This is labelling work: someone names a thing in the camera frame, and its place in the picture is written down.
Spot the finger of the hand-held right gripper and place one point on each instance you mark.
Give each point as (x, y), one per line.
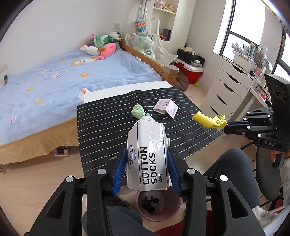
(237, 124)
(237, 131)

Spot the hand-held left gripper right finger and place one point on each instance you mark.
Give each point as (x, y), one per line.
(175, 177)

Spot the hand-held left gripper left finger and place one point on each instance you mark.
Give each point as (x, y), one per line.
(119, 174)

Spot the yellow plastic clip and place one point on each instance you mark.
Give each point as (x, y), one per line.
(208, 120)

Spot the black carabiner clip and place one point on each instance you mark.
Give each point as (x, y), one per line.
(150, 204)

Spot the pink trash bin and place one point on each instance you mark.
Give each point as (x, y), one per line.
(163, 213)

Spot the white sock box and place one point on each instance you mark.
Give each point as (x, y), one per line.
(147, 147)

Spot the green sock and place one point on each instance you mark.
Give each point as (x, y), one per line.
(137, 111)

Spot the small pink paper box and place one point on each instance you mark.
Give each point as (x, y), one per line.
(165, 106)

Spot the person's right hand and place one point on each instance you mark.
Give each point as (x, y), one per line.
(271, 156)

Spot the white drawer cabinet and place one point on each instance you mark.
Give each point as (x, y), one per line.
(228, 86)

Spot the person's left leg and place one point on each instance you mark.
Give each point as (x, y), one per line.
(117, 222)

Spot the black striped mat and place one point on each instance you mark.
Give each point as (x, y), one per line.
(108, 127)

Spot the red cloth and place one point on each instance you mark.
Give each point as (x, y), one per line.
(172, 230)

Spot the toy blocks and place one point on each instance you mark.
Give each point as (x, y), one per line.
(61, 152)

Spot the clear storage box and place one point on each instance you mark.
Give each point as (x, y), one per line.
(243, 59)

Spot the brown cushion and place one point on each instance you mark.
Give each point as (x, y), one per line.
(181, 80)

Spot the red cooler box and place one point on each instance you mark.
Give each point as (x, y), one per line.
(189, 71)

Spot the small clear box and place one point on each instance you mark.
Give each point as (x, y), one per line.
(196, 63)

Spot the row of books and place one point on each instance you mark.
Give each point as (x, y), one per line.
(256, 51)

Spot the person's white patterned shirt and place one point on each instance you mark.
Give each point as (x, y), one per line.
(267, 217)

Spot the black bags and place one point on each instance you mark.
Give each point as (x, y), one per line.
(187, 57)

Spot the clear plastic box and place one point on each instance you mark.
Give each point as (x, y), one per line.
(171, 69)

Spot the cream hat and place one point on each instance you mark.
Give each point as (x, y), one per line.
(187, 48)

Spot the window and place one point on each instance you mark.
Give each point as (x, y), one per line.
(244, 29)

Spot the light blue blanket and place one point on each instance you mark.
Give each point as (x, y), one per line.
(68, 90)

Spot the white fabric folding chair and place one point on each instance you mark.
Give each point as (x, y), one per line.
(163, 51)

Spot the wooden bed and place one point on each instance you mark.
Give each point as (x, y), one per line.
(149, 62)

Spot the purple box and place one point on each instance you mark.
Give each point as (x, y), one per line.
(167, 34)

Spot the teal unicorn plush toy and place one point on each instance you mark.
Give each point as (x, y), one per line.
(143, 44)

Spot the pink whale plush toy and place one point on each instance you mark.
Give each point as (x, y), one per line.
(106, 50)

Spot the white seal plush toy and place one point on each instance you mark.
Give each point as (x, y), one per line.
(90, 50)

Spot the yellow plush toy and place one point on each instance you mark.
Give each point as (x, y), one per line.
(170, 8)

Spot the green striped plush toy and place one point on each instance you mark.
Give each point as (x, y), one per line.
(100, 39)

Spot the rainbow bag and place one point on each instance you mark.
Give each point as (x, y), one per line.
(141, 25)

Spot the purple plush toy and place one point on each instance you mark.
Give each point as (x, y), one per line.
(89, 38)

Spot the white green plush toy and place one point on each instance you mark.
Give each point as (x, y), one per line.
(114, 35)

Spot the pink pig plush toy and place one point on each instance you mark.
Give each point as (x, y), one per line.
(158, 3)

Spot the small dark device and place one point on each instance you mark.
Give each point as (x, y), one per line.
(5, 79)

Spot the white arched tube frame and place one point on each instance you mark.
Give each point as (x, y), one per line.
(156, 27)

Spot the white wall socket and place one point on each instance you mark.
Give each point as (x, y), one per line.
(116, 25)

